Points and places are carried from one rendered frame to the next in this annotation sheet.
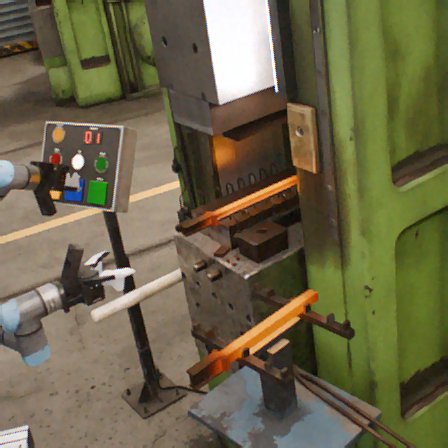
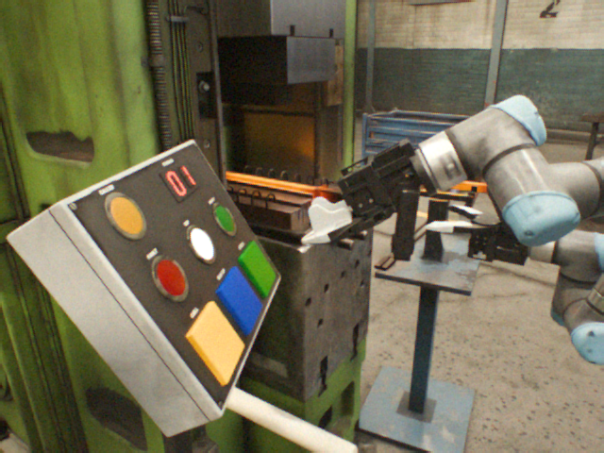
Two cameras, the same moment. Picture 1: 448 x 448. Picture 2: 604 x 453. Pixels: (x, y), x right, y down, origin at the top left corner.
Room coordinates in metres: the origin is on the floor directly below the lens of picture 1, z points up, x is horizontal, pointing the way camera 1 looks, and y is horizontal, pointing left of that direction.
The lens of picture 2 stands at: (2.37, 1.02, 1.33)
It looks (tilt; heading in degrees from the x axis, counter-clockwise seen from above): 21 degrees down; 244
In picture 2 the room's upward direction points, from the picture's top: straight up
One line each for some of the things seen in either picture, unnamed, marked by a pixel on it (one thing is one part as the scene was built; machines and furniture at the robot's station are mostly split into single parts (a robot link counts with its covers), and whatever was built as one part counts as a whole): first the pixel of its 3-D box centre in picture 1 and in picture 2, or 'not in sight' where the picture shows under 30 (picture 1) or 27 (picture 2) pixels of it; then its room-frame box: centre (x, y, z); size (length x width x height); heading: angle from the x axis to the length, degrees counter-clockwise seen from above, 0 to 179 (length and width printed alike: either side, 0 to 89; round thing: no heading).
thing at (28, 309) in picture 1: (22, 312); (585, 253); (1.56, 0.55, 0.97); 0.11 x 0.08 x 0.09; 121
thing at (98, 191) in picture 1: (98, 193); (255, 269); (2.17, 0.39, 1.01); 0.07 x 0.05 x 0.07; 56
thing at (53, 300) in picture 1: (50, 298); (542, 242); (1.60, 0.48, 0.98); 0.08 x 0.05 x 0.08; 31
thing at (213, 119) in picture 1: (250, 90); (242, 59); (2.00, -0.14, 1.32); 0.42 x 0.20 x 0.10; 121
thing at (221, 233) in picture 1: (265, 201); (249, 197); (2.00, -0.14, 0.96); 0.42 x 0.20 x 0.09; 121
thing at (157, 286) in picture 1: (148, 290); (261, 412); (2.14, 0.30, 0.62); 0.44 x 0.05 x 0.05; 121
